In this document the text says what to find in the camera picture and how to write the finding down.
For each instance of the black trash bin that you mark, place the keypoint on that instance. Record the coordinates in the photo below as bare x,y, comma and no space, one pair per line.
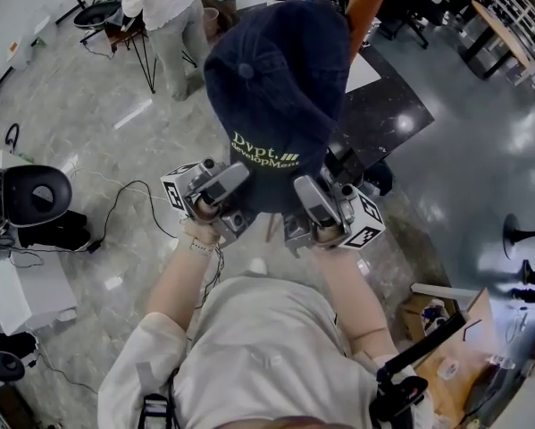
376,177

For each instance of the curved wooden desk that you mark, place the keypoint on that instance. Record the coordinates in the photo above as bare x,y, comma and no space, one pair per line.
454,373

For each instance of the person's right forearm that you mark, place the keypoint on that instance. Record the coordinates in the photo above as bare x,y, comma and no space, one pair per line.
352,293

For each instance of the person's white shirt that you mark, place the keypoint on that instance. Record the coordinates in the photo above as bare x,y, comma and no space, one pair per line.
267,355

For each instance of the black marble sink table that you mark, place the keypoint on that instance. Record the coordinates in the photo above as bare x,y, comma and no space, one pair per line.
392,105

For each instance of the black fabric bag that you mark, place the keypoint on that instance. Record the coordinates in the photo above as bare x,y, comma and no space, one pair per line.
55,235

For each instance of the black office chair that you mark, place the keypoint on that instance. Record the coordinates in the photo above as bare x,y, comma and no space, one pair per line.
410,11

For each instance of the white paper sheet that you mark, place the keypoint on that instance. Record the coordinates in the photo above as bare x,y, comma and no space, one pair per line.
361,74

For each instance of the open cardboard box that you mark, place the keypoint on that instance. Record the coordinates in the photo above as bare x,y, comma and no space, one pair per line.
428,320

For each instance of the black bowl chair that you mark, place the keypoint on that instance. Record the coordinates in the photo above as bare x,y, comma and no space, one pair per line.
95,14

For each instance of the black padded round seat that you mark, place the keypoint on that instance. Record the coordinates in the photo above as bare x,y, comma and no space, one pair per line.
37,195

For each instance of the black power adapter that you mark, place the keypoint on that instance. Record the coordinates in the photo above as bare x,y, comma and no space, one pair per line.
94,246

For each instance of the white tape roll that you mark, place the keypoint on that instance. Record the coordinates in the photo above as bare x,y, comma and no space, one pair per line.
448,368

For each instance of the person's left forearm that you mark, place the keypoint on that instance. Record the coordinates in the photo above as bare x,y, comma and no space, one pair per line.
173,284

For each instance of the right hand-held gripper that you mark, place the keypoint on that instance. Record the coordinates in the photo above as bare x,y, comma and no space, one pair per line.
367,226

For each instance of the round wooden table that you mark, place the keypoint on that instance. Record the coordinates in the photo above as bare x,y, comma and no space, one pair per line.
499,29

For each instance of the pink waste basket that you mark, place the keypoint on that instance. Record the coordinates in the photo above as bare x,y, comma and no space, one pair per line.
210,20

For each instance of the smartphone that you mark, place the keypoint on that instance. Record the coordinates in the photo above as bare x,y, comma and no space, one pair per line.
471,329

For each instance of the navy baseball cap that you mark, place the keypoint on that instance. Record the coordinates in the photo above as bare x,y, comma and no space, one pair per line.
276,96

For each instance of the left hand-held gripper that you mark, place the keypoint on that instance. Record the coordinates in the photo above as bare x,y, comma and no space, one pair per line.
175,190

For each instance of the hairpin leg table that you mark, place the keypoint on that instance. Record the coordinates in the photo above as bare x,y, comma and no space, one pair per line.
133,38

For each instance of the black pedestal table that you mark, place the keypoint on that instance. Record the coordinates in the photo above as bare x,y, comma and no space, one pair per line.
515,235

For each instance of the person's left hand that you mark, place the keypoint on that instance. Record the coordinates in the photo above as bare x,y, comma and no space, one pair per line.
200,232

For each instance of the black hip controller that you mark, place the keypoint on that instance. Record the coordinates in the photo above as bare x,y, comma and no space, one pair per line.
396,398

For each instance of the white box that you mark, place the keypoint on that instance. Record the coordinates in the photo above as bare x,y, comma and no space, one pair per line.
26,293

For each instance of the white wooden shelf unit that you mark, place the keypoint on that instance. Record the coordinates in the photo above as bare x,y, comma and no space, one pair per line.
526,16

